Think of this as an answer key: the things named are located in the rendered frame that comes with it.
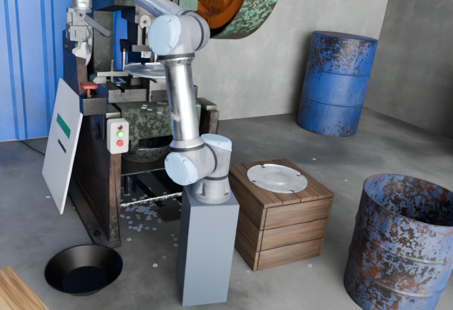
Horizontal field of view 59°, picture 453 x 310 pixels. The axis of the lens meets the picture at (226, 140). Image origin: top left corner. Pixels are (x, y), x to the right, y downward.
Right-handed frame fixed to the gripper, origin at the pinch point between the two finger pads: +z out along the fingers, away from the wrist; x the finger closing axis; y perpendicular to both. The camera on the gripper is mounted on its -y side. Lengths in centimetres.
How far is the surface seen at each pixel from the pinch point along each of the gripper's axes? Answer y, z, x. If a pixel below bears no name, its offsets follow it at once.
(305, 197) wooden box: -79, 50, 53
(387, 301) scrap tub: -88, 75, 97
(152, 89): -29.8, 13.8, -4.8
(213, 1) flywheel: -69, -25, -25
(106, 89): -10.4, 14.8, -10.6
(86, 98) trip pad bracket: 1.2, 14.3, 1.8
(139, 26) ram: -26.6, -12.4, -14.4
